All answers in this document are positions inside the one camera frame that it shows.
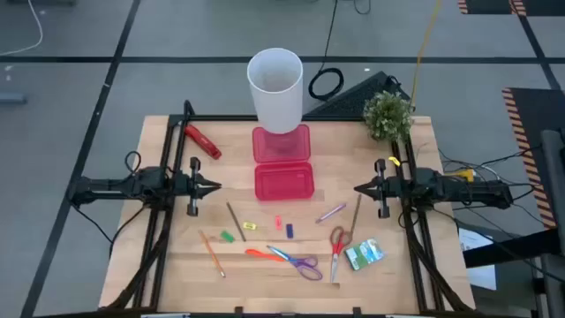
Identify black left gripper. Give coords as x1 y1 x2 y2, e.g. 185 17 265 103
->
171 156 222 217

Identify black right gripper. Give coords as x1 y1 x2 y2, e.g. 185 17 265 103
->
353 158 405 220

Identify brown pencil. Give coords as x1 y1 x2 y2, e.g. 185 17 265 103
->
350 193 363 235

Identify purple pen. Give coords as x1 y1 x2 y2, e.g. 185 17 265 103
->
314 202 348 224

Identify dark grey pencil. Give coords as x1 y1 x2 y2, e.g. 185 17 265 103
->
225 201 247 243

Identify orange pencil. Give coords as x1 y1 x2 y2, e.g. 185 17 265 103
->
198 229 227 279

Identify red handled scissors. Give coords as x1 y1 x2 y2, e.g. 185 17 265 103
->
329 225 353 284

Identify orange marker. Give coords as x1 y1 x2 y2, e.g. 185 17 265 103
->
245 248 286 262

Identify purple handled scissors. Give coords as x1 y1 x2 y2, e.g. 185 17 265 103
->
266 245 324 282

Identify red stapler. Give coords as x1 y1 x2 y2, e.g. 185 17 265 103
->
184 124 222 161

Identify small potted green plant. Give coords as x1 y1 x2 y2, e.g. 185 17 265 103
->
362 90 415 143

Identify pink plastic pencil box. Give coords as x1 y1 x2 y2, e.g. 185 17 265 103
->
252 124 316 202

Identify black keyboard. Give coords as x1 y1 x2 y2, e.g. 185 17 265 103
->
304 71 411 120

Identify white cup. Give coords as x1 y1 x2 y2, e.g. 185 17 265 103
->
246 47 305 135

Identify white paper sheet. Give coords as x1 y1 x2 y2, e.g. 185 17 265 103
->
457 227 498 292

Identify black metal beam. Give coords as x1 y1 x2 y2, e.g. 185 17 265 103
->
463 228 561 269

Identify large hazard striped floor mat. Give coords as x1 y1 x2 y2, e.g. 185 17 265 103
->
501 87 565 231

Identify grey floor bar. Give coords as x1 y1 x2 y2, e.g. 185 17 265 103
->
0 92 27 106

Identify narrow hazard striped floor mat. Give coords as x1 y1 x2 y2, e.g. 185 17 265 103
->
457 0 565 18

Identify black metal table frame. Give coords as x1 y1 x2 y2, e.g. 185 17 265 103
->
103 99 476 318

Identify yellow cable connector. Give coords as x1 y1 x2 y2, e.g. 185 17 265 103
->
445 169 476 183

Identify black coiled hanging cable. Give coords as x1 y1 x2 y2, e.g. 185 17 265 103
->
307 0 345 102

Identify yellow hanging cable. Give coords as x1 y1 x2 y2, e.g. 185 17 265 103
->
410 0 442 110

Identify grey metal post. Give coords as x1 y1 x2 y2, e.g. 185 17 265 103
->
540 129 565 318

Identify white floor cable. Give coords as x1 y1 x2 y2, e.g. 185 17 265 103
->
0 0 44 57

